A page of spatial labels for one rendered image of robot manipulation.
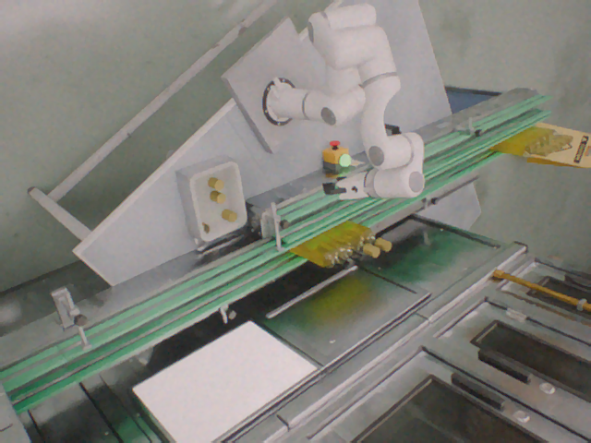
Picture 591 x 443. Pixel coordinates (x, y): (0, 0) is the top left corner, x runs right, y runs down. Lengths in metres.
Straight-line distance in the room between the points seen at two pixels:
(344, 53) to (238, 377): 0.88
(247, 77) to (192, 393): 0.95
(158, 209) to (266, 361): 0.56
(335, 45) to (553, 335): 1.02
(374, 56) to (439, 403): 0.87
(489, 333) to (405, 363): 0.28
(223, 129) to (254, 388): 0.80
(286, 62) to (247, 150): 0.32
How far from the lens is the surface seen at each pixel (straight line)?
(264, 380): 1.45
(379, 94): 1.22
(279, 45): 1.77
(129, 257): 1.65
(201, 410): 1.42
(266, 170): 1.83
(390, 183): 1.24
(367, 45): 1.25
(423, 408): 1.42
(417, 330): 1.60
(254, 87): 1.71
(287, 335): 1.58
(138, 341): 1.55
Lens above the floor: 2.16
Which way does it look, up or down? 45 degrees down
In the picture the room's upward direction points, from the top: 113 degrees clockwise
